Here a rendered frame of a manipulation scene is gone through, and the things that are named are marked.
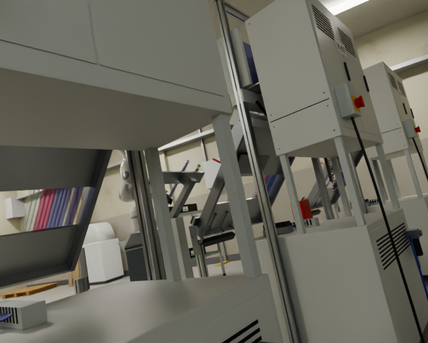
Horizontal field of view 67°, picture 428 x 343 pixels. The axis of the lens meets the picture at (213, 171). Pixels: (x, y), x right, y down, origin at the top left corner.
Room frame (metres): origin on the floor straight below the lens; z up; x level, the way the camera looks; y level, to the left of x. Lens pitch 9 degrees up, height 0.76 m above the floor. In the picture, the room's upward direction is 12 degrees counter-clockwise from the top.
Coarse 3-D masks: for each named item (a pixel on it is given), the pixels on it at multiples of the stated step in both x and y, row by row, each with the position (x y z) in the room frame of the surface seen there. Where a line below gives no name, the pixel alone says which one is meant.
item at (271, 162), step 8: (256, 128) 1.77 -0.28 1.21; (264, 128) 1.83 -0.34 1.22; (256, 136) 1.81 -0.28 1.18; (264, 136) 1.87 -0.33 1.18; (264, 144) 1.93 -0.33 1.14; (272, 144) 1.99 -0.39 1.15; (240, 152) 1.79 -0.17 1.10; (264, 152) 1.98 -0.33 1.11; (272, 152) 2.05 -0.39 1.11; (240, 160) 1.77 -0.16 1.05; (248, 160) 1.83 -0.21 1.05; (264, 160) 1.95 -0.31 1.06; (272, 160) 2.11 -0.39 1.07; (240, 168) 1.81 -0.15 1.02; (248, 168) 1.88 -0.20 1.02; (264, 168) 2.09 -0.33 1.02; (272, 168) 2.17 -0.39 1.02; (280, 168) 2.26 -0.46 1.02
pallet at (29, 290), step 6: (24, 288) 8.25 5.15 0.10; (30, 288) 7.87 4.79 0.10; (36, 288) 7.54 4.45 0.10; (42, 288) 7.61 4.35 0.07; (48, 288) 7.75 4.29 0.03; (6, 294) 7.59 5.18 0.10; (12, 294) 7.78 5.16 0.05; (18, 294) 7.50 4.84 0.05; (24, 294) 7.63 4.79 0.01; (30, 294) 7.33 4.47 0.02
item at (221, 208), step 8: (248, 200) 2.18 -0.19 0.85; (256, 200) 2.26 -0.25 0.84; (216, 208) 1.95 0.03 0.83; (224, 208) 2.01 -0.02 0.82; (248, 208) 2.25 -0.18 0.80; (256, 208) 2.33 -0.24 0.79; (216, 216) 2.00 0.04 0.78; (224, 216) 2.07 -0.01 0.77; (256, 216) 2.41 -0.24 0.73; (208, 224) 1.98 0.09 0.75; (216, 224) 2.05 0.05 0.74; (224, 224) 2.12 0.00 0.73; (232, 224) 2.21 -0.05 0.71
